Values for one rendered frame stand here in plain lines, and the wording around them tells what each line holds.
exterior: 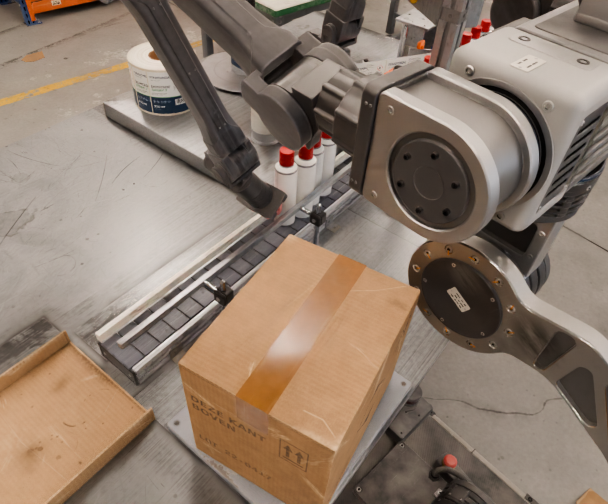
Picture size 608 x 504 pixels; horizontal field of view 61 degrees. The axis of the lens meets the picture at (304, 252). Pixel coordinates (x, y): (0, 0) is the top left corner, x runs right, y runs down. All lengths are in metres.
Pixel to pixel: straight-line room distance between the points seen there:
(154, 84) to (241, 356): 1.06
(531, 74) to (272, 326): 0.46
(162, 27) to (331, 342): 0.53
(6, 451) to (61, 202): 0.67
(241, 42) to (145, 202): 0.85
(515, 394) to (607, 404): 1.39
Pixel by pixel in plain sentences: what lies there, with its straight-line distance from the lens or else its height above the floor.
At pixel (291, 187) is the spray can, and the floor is 1.00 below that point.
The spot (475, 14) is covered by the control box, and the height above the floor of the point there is 1.31.
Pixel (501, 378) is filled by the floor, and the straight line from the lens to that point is 2.20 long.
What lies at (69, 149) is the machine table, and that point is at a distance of 1.67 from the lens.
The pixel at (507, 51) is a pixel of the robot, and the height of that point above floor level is 1.53.
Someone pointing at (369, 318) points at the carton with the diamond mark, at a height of 1.12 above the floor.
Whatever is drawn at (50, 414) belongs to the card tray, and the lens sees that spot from 1.07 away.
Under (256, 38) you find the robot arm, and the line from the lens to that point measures 0.62.
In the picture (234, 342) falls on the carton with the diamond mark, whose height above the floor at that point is 1.12.
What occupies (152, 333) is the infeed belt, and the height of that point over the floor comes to 0.88.
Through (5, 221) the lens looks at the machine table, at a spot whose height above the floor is 0.83.
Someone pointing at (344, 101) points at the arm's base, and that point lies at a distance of 0.52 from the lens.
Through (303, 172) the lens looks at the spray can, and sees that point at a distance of 1.17.
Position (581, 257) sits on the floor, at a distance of 2.85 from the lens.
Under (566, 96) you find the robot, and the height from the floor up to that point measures 1.52.
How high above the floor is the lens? 1.72
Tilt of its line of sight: 45 degrees down
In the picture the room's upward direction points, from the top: 5 degrees clockwise
